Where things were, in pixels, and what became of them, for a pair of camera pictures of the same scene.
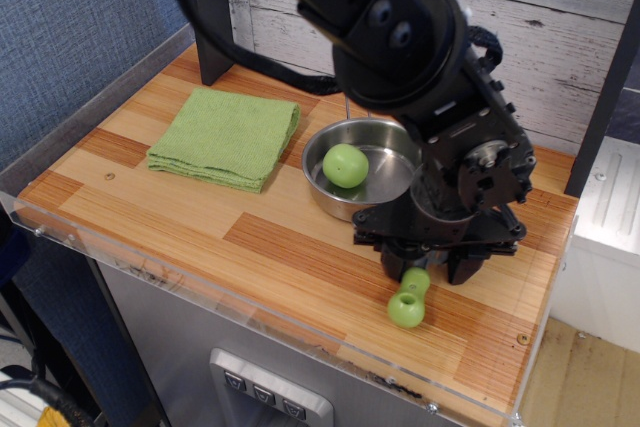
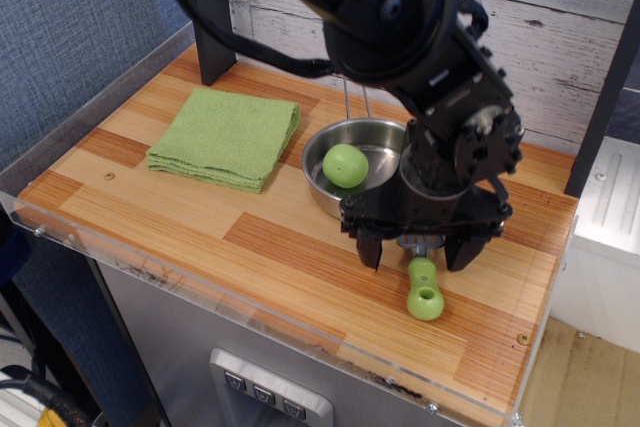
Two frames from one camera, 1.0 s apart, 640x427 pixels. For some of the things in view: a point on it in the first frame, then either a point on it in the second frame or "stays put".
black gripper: x=423 y=223 -> x=398 y=211
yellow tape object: x=52 y=418 stays put
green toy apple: x=345 y=165 stays put
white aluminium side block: x=598 y=286 stays put
